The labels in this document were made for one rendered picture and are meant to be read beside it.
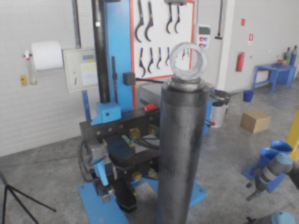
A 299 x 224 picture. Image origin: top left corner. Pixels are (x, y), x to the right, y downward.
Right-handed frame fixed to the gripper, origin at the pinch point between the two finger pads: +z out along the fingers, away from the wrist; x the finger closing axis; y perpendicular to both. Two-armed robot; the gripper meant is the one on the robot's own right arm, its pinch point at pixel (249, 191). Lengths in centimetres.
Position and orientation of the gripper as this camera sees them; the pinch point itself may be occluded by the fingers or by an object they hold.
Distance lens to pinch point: 134.6
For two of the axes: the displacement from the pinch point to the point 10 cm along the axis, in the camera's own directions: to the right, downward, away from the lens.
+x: 4.4, -2.7, 8.6
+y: 8.0, 5.5, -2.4
